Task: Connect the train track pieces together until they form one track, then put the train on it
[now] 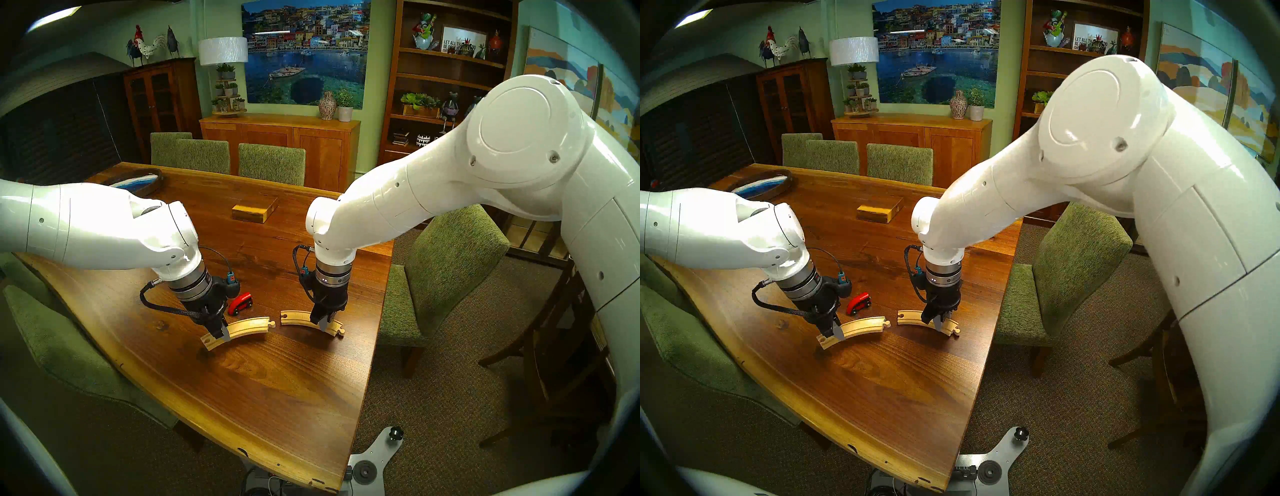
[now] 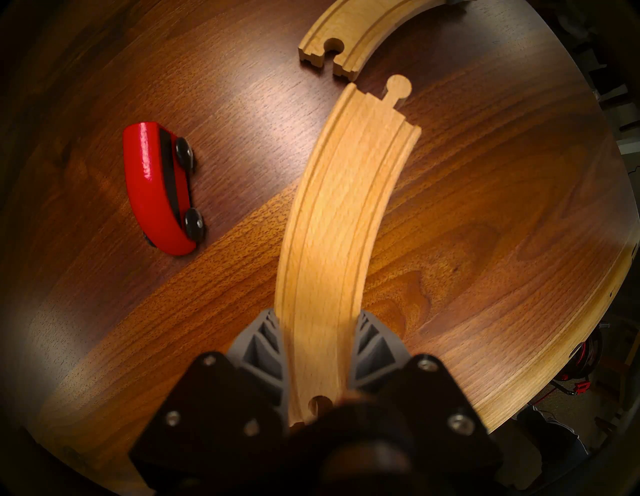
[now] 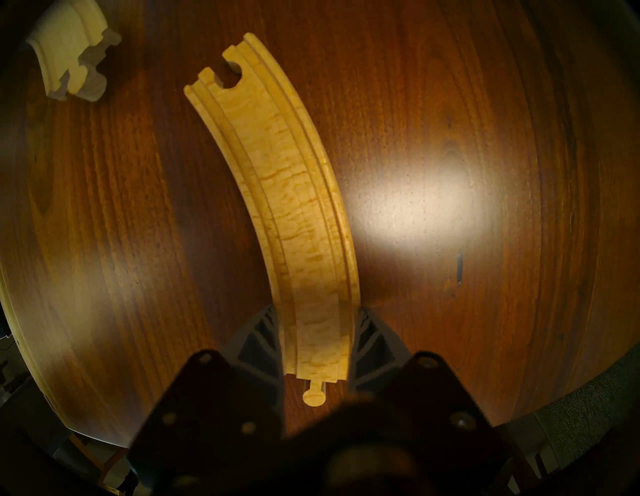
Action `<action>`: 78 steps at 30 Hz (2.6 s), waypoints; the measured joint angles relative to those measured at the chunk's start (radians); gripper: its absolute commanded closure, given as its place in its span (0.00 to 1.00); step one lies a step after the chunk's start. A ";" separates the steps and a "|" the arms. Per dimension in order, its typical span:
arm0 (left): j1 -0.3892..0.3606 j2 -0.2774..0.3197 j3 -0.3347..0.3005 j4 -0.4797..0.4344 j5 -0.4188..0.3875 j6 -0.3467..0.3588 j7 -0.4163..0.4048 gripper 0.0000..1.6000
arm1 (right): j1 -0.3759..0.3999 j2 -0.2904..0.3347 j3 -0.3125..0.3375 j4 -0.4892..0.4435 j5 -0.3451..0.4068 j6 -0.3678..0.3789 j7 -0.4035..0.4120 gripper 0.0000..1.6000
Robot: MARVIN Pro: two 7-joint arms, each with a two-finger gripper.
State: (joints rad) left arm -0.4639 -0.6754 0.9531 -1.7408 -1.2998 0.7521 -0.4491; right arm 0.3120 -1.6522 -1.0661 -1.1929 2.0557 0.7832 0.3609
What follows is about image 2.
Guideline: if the curved wooden track piece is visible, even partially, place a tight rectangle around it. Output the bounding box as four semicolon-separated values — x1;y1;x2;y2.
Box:
274;74;422;431
298;0;451;82

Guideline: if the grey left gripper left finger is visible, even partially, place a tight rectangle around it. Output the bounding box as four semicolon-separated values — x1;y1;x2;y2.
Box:
129;309;292;483

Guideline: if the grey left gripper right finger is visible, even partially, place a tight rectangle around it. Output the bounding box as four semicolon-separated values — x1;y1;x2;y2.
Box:
349;310;504;478

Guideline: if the red toy train car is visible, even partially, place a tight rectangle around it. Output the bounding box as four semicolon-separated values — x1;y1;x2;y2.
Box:
123;121;206;257

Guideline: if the red black cable coil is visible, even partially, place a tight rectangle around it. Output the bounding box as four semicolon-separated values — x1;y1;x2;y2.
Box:
552;325;605;396

